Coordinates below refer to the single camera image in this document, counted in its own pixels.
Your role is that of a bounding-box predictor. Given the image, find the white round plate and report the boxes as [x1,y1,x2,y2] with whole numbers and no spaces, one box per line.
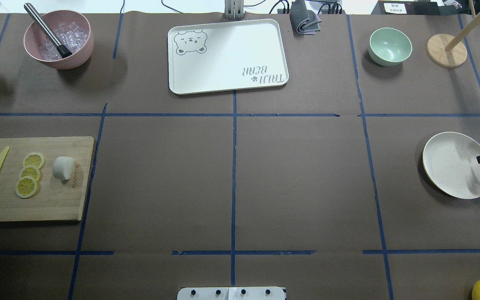
[422,132,480,200]

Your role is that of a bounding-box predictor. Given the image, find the white bear print tray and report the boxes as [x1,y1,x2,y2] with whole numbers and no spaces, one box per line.
[167,19,290,95]

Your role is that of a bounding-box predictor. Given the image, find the white steamed bun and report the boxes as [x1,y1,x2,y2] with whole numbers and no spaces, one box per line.
[52,156,75,182]

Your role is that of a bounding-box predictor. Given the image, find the wooden mug tree stand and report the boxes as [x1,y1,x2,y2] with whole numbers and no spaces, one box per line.
[426,13,480,68]

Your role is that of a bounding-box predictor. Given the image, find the light green bowl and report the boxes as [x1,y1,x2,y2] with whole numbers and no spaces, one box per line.
[368,28,413,67]

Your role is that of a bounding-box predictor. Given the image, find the white label black box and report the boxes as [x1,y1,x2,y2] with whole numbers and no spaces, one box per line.
[371,0,472,15]

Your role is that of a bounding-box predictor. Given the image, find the folded grey cloth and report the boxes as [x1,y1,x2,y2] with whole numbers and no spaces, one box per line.
[289,0,321,35]

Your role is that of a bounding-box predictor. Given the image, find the clear ice cubes pile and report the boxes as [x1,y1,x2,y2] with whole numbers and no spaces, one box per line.
[40,22,90,61]

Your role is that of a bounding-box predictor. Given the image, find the bamboo cutting board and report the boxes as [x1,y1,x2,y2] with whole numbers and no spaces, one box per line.
[0,136,95,222]

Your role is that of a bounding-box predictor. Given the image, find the steel muddler black tip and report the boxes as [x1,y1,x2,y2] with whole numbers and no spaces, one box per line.
[23,2,73,58]

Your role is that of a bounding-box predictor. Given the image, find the pink bowl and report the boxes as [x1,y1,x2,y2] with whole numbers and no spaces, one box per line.
[23,10,95,70]

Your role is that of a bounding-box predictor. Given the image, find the lemon slice far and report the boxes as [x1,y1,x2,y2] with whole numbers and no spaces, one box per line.
[22,152,45,169]

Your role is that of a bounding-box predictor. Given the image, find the lemon slice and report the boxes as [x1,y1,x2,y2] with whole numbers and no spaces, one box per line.
[22,152,45,169]
[15,175,39,199]
[19,165,42,182]

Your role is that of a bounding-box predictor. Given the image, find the lemon slice middle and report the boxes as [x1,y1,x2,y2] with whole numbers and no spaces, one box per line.
[19,165,42,182]

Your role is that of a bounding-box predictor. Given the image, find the lemon slice near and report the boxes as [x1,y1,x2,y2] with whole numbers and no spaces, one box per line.
[15,175,39,199]

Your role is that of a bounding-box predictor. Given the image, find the black cables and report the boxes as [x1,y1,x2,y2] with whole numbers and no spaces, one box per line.
[120,0,343,15]

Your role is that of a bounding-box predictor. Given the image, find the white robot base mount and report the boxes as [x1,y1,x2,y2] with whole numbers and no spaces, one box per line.
[177,286,287,300]

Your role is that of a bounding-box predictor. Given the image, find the grey metal camera post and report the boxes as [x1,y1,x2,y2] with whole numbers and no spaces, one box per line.
[224,0,245,20]

